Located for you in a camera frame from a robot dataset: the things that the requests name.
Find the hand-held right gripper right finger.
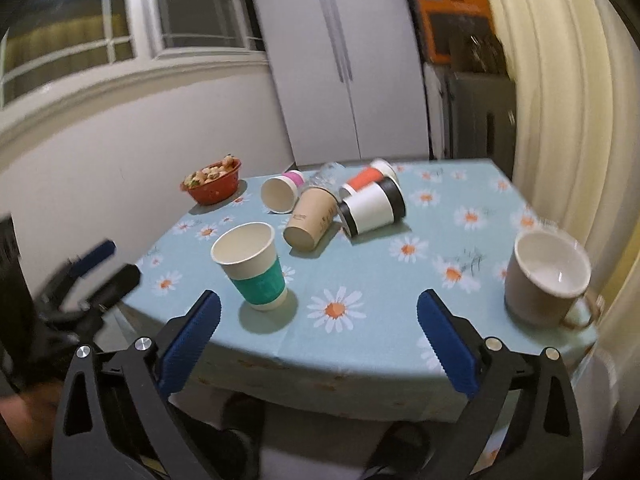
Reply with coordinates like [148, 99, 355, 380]
[416, 289, 585, 480]

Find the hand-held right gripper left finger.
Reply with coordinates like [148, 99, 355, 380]
[50, 289, 251, 480]

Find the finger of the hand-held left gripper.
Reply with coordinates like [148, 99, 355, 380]
[80, 263, 142, 312]
[36, 239, 117, 307]

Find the green banded paper cup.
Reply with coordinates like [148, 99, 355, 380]
[210, 221, 289, 313]

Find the white and black paper cup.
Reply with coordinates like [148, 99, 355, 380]
[338, 176, 407, 237]

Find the pink banded white cup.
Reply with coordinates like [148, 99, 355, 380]
[261, 170, 305, 214]

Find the brown paper cup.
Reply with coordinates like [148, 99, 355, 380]
[283, 186, 342, 252]

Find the red paper cup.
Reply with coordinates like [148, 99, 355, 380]
[340, 166, 386, 197]

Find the clear plastic cup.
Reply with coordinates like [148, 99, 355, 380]
[300, 161, 346, 192]

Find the beige ceramic mug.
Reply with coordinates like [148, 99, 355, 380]
[504, 230, 606, 331]

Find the daisy print blue tablecloth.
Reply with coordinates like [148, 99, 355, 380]
[120, 159, 601, 421]

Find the red bowl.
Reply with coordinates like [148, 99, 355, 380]
[181, 156, 243, 206]

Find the food in bowl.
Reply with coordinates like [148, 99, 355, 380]
[185, 155, 237, 186]

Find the grey appliance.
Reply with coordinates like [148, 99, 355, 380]
[425, 62, 519, 161]

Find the white framed window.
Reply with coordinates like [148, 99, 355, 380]
[0, 0, 267, 107]

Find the cream curtain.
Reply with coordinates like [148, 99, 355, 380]
[457, 0, 640, 321]

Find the white double door cabinet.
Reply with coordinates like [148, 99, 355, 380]
[244, 0, 432, 167]

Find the orange box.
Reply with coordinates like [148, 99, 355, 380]
[409, 0, 501, 67]

